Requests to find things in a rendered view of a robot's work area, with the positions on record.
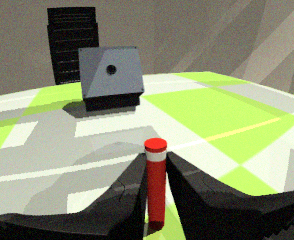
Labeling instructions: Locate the grey square panel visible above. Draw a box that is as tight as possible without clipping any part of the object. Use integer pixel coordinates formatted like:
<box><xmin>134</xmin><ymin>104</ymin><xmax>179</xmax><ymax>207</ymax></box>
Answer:
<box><xmin>79</xmin><ymin>45</ymin><xmax>146</xmax><ymax>112</ymax></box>

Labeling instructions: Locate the dark red peg with grey band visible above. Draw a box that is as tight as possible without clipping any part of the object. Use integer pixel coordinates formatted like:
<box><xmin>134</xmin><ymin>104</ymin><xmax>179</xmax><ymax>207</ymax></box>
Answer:
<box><xmin>144</xmin><ymin>139</ymin><xmax>167</xmax><ymax>231</ymax></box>

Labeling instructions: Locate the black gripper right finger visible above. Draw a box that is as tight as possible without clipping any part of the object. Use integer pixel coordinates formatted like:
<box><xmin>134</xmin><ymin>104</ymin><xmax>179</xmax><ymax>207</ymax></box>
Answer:
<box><xmin>166</xmin><ymin>151</ymin><xmax>294</xmax><ymax>240</ymax></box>

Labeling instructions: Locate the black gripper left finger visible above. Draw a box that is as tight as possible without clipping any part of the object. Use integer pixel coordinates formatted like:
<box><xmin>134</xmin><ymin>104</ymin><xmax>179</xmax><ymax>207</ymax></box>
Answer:
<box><xmin>0</xmin><ymin>152</ymin><xmax>147</xmax><ymax>240</ymax></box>

